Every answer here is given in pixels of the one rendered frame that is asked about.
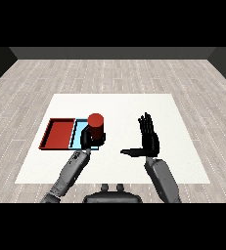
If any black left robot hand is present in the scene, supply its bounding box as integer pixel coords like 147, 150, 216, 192
79, 126, 107, 151

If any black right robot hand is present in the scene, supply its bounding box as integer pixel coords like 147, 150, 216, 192
119, 111, 160, 159

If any small red can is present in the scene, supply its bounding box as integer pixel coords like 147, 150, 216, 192
86, 112, 105, 140

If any shallow light blue open box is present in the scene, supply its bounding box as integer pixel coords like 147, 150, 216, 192
68, 117, 100, 151

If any shallow red open box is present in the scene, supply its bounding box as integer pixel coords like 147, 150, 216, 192
38, 117, 77, 151

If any dark grey robot body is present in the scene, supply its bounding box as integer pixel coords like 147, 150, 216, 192
82, 184, 144, 204

